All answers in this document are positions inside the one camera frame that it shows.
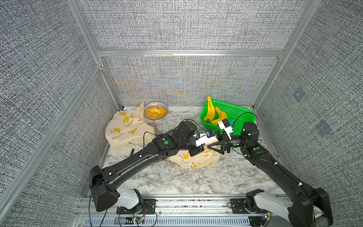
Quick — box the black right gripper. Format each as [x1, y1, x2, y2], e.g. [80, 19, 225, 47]
[209, 131, 250, 157]

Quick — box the banana print plastic bag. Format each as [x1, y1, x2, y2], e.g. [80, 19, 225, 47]
[168, 145, 221, 169]
[105, 103, 155, 149]

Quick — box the yellow banana bunch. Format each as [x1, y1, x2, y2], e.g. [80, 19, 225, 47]
[211, 107, 228, 125]
[203, 96, 216, 123]

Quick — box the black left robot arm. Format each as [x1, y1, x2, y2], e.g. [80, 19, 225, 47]
[89, 120, 203, 212]

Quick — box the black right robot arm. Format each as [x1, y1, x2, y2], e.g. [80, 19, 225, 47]
[206, 122, 333, 227]

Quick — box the green plastic basket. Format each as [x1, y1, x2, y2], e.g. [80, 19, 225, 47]
[200, 100, 256, 135]

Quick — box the patterned bowl with yellow food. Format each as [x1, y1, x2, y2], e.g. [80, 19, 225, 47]
[143, 101, 168, 120]

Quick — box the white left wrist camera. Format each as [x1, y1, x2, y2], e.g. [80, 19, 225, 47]
[196, 129, 216, 146]

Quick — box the aluminium front rail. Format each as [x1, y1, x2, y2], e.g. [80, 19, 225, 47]
[72, 194, 313, 227]

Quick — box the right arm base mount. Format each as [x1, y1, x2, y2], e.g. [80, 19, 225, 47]
[230, 189, 268, 214]

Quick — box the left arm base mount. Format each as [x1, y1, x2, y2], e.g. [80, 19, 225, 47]
[116, 189, 156, 215]

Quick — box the aluminium enclosure frame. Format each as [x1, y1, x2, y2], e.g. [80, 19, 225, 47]
[0, 0, 323, 211]

